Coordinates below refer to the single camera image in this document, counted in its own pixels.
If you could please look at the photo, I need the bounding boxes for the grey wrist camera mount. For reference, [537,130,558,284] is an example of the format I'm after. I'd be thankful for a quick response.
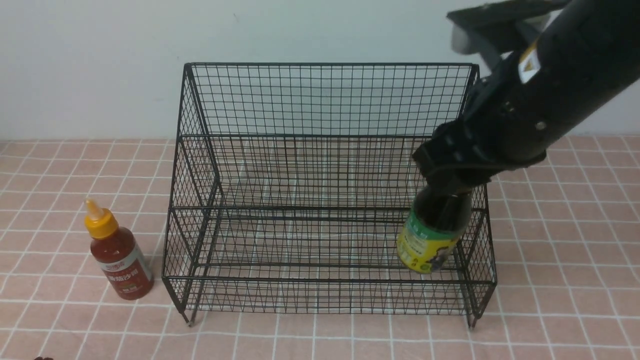
[446,0,570,71]

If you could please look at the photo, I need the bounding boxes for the dark sauce bottle yellow cap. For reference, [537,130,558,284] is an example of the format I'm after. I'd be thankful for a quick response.
[395,187,473,274]

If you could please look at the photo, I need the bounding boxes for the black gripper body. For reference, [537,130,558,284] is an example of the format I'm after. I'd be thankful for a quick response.
[412,67,547,195]

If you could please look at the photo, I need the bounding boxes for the red sauce bottle yellow cap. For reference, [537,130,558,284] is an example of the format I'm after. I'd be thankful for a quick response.
[84,198,154,301]

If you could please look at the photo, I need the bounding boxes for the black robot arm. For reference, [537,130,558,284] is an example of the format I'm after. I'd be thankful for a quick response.
[413,0,640,195]

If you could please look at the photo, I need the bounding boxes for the black wire mesh shelf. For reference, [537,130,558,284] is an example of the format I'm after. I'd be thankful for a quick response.
[161,63,498,328]

